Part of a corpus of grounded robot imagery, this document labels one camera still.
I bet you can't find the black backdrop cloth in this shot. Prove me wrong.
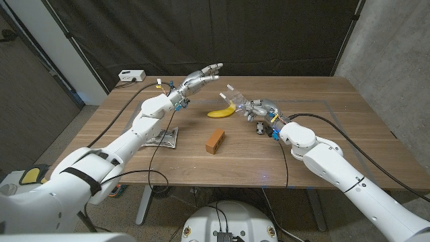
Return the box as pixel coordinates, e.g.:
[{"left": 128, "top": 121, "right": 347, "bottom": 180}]
[{"left": 42, "top": 0, "right": 366, "bottom": 92}]

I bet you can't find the yellow and black object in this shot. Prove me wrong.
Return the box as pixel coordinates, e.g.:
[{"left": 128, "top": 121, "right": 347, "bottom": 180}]
[{"left": 19, "top": 163, "right": 51, "bottom": 186}]

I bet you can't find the white flat platform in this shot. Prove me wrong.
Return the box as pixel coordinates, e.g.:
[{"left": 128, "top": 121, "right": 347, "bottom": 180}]
[{"left": 0, "top": 169, "right": 48, "bottom": 199}]

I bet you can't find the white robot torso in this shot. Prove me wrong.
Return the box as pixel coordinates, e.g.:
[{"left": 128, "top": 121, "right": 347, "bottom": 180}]
[{"left": 180, "top": 200, "right": 279, "bottom": 242}]

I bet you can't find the orange and teal object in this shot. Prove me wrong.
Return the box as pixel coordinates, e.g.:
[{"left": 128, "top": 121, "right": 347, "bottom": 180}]
[{"left": 107, "top": 184, "right": 128, "bottom": 198}]

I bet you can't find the brick-coloured toy block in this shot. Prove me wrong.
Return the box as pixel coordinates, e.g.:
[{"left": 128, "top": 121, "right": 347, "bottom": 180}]
[{"left": 205, "top": 128, "right": 226, "bottom": 155}]

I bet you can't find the white cable under table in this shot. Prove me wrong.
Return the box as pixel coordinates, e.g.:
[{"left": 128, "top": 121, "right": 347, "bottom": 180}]
[{"left": 261, "top": 188, "right": 305, "bottom": 242}]

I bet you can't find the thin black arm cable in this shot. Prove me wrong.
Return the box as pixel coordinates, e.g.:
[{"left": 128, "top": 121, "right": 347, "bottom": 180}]
[
  {"left": 277, "top": 137, "right": 290, "bottom": 189},
  {"left": 100, "top": 109, "right": 177, "bottom": 199}
]

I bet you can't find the yellow toy banana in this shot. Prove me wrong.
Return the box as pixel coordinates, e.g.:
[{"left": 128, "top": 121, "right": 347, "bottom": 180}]
[{"left": 207, "top": 100, "right": 237, "bottom": 119}]

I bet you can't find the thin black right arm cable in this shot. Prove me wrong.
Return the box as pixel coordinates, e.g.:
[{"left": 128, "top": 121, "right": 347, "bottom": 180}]
[{"left": 277, "top": 137, "right": 290, "bottom": 189}]

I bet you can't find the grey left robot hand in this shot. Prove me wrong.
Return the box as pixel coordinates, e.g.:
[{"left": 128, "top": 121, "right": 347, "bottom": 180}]
[{"left": 175, "top": 63, "right": 224, "bottom": 99}]

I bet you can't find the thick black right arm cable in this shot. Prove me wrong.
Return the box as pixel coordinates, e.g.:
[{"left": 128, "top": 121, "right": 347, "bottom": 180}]
[{"left": 288, "top": 113, "right": 430, "bottom": 204}]

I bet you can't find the white power strip box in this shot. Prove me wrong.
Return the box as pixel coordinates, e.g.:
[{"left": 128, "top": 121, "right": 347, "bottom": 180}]
[{"left": 118, "top": 69, "right": 146, "bottom": 83}]

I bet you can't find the silver foil packet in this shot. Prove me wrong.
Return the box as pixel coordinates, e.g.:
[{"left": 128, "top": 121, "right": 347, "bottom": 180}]
[{"left": 142, "top": 126, "right": 179, "bottom": 149}]

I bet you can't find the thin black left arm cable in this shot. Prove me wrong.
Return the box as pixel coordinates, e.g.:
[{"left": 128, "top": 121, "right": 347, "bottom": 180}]
[{"left": 100, "top": 109, "right": 177, "bottom": 199}]

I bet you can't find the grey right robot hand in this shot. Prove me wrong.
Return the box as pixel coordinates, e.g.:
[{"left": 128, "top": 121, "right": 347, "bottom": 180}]
[{"left": 240, "top": 98, "right": 287, "bottom": 126}]

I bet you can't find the black backdrop stand pole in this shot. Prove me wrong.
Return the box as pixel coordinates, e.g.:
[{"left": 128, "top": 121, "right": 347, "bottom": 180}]
[
  {"left": 42, "top": 0, "right": 110, "bottom": 95},
  {"left": 331, "top": 0, "right": 366, "bottom": 77}
]

